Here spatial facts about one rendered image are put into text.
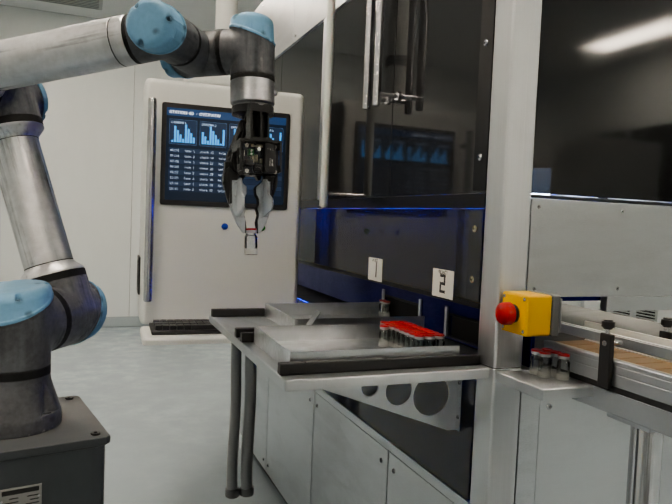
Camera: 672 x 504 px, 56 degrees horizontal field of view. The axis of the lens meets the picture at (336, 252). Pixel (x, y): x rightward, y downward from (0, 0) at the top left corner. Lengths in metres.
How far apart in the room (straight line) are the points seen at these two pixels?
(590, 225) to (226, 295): 1.16
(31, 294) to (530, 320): 0.82
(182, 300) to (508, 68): 1.23
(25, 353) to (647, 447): 1.01
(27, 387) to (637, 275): 1.15
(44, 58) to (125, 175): 5.47
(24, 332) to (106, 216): 5.45
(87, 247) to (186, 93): 4.61
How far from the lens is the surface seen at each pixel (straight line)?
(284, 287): 2.08
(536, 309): 1.14
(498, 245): 1.21
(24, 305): 1.10
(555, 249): 1.28
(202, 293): 2.03
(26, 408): 1.13
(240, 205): 1.06
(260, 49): 1.10
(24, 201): 1.26
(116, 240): 6.55
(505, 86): 1.24
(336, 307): 1.77
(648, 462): 1.21
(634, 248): 1.42
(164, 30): 1.00
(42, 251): 1.24
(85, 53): 1.08
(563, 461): 1.39
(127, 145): 6.57
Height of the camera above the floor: 1.15
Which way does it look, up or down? 3 degrees down
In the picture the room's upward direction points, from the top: 2 degrees clockwise
